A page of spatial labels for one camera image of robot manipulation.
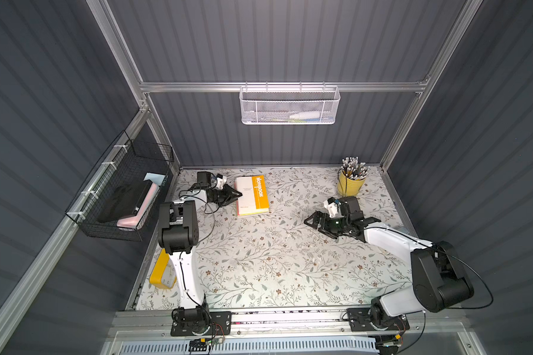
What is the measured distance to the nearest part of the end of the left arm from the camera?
0.87 m

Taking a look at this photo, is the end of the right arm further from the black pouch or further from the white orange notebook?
the black pouch

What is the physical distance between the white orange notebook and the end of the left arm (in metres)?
0.05

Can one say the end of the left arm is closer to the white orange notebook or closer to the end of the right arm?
the white orange notebook

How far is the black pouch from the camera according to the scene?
65cm

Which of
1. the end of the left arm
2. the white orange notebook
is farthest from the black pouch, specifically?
the white orange notebook

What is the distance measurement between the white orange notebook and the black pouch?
0.41 m

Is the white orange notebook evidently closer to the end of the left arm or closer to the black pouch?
the end of the left arm

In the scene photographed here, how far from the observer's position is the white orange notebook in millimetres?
1010

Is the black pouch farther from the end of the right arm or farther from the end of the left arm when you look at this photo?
the end of the right arm

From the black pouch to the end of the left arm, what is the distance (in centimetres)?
20
